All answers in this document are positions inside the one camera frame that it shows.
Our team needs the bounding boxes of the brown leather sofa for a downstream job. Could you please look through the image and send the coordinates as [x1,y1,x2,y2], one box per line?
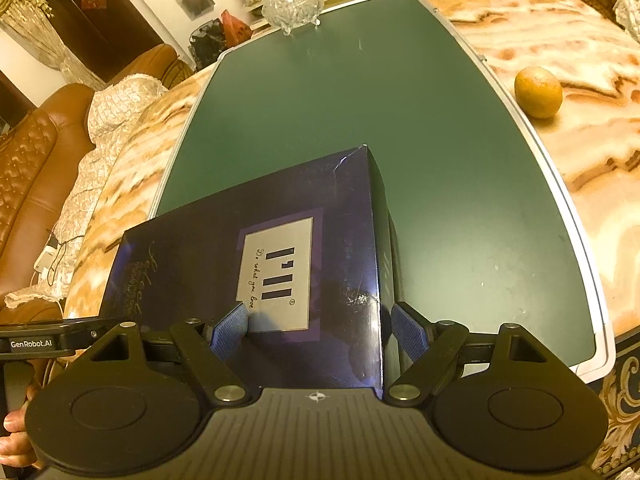
[0,42,194,322]

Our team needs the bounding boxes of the person's left hand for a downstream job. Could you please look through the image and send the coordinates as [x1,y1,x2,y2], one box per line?
[0,406,40,469]

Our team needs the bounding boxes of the white lace armchair cover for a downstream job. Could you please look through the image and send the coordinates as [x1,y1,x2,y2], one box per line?
[612,0,640,44]

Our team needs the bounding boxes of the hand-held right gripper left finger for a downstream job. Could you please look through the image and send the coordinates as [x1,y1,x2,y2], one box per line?
[90,304,250,407]

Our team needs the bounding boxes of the black plastic bag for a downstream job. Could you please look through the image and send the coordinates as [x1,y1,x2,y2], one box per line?
[188,18,226,71]

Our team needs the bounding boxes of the beige patterned curtain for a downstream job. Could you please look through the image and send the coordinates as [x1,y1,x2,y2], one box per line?
[0,0,107,92]

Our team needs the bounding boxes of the red plastic bag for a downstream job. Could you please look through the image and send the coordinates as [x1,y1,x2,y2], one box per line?
[220,9,254,49]

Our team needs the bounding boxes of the dark wooden door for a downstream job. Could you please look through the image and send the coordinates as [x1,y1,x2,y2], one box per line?
[34,0,167,82]

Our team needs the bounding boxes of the clear glass footed bowl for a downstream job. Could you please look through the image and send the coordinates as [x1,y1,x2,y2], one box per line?
[260,0,322,37]

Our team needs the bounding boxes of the marble desktop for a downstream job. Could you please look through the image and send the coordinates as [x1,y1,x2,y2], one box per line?
[65,0,640,361]

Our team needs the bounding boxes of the white charger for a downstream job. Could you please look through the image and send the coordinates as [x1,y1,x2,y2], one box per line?
[33,244,64,276]

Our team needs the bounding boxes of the orange fruit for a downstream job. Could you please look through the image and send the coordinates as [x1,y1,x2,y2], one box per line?
[514,66,564,120]

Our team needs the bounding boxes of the green board with metal frame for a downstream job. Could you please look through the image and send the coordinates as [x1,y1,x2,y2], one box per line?
[150,0,617,384]

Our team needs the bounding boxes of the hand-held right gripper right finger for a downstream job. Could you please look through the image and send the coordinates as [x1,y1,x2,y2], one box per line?
[384,302,551,407]

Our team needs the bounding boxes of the patterned floor rug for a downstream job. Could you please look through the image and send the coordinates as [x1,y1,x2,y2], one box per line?
[589,330,640,480]

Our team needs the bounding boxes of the dark blue box lid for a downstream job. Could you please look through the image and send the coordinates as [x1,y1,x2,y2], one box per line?
[97,145,402,392]

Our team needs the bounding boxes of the black cable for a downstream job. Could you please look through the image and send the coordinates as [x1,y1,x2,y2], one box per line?
[44,229,87,282]

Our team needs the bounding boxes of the white lace sofa cover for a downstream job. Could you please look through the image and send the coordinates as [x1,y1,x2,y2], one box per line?
[5,72,169,311]

